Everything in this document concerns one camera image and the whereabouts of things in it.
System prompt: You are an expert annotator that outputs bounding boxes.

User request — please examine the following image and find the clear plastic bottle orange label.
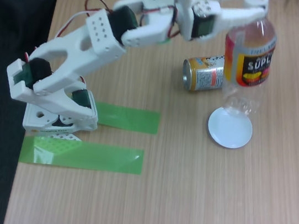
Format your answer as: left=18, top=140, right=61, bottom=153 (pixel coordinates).
left=215, top=10, right=281, bottom=121

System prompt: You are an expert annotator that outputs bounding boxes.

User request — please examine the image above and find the metal bottle can gold cap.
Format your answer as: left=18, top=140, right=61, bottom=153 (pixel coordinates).
left=179, top=50, right=228, bottom=97

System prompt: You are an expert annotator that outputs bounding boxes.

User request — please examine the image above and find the green paper label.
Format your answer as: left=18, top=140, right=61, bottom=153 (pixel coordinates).
left=157, top=36, right=172, bottom=46

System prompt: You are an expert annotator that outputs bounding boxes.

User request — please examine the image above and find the small white round plate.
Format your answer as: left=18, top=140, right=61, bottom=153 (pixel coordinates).
left=204, top=105, right=257, bottom=152

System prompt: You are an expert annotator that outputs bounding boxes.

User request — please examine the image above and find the short green tape strip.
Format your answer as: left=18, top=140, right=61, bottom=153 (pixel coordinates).
left=92, top=101, right=162, bottom=135

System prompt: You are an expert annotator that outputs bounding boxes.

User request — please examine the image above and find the long green tape strip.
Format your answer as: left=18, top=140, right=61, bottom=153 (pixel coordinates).
left=18, top=132, right=145, bottom=180

